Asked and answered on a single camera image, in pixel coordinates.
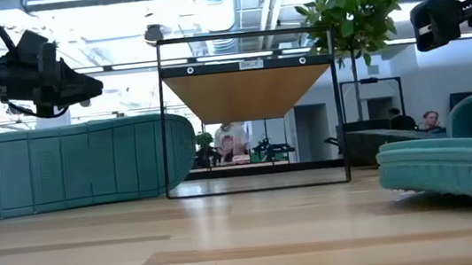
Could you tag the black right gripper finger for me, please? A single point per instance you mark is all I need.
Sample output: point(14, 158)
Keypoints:
point(437, 22)

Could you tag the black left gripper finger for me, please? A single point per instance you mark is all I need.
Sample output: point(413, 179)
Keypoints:
point(79, 88)

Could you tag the teal rubber slide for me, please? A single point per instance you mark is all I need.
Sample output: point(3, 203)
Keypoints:
point(445, 166)
point(66, 169)

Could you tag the white building column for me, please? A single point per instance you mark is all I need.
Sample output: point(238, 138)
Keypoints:
point(52, 120)

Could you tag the black cabinet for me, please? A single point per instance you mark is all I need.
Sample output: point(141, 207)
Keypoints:
point(464, 99)

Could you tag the green leafy plant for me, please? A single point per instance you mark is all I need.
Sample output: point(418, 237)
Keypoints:
point(355, 7)

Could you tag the person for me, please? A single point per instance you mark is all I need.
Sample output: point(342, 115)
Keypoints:
point(431, 121)
point(230, 142)
point(402, 122)

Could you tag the small background plant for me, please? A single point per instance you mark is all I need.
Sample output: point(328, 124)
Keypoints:
point(204, 140)

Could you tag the black background robot arms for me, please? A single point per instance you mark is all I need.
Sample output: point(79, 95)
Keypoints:
point(271, 150)

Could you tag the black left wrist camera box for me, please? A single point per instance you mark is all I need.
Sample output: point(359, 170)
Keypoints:
point(30, 51)

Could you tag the black metal rack frame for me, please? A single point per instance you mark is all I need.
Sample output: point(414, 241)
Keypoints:
point(368, 81)

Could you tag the silver ventilation duct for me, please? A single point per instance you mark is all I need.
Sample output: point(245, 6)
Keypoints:
point(216, 1)

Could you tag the wooden shelf with black frame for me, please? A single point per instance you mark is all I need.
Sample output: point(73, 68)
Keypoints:
point(249, 91)

